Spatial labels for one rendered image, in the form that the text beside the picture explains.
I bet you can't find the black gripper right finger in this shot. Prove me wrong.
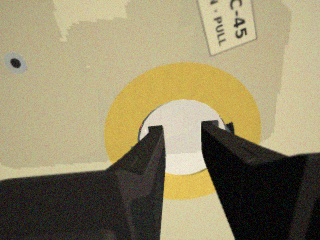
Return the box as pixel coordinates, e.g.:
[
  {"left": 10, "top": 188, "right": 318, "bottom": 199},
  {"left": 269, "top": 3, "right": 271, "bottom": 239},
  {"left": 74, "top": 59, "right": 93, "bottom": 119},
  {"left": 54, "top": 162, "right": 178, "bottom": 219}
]
[{"left": 201, "top": 121, "right": 320, "bottom": 240}]

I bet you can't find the cream cylinder with slots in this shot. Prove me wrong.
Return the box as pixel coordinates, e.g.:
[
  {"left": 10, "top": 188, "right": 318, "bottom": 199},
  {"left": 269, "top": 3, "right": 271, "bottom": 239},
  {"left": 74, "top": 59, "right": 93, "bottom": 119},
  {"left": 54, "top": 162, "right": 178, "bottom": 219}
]
[{"left": 140, "top": 99, "right": 225, "bottom": 175}]

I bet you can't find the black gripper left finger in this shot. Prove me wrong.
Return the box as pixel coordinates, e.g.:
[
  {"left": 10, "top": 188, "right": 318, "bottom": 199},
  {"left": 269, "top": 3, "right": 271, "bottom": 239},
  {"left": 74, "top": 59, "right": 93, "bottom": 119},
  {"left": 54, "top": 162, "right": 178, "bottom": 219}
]
[{"left": 0, "top": 125, "right": 166, "bottom": 240}]

